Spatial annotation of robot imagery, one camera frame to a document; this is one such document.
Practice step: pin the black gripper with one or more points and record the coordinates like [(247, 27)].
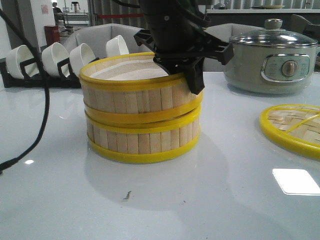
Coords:
[(188, 56)]

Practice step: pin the bamboo steamer tray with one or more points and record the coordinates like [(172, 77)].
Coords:
[(147, 142), (135, 101)]

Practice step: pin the bamboo steamer lid yellow rim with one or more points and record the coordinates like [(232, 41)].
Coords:
[(295, 127)]

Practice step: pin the robot arm dark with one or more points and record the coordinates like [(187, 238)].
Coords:
[(182, 17)]

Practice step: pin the grey chair right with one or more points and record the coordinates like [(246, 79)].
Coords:
[(224, 32)]

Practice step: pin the grey chair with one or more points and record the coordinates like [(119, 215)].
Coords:
[(97, 36), (224, 32)]

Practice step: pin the green electric cooking pot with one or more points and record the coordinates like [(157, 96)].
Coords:
[(271, 70)]

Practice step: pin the white bowl right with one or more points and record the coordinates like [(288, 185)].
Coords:
[(116, 46)]

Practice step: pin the white bowl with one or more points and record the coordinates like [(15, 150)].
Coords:
[(80, 57), (51, 56), (116, 46), (15, 57)]

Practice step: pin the glass pot lid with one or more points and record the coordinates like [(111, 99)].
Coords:
[(273, 35)]

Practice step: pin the grey chair left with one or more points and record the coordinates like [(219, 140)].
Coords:
[(97, 36)]

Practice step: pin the black bowl rack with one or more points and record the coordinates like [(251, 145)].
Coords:
[(66, 78)]

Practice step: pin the red bin background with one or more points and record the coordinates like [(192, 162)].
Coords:
[(51, 34)]

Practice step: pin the white bowl far left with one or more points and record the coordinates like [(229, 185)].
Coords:
[(15, 57)]

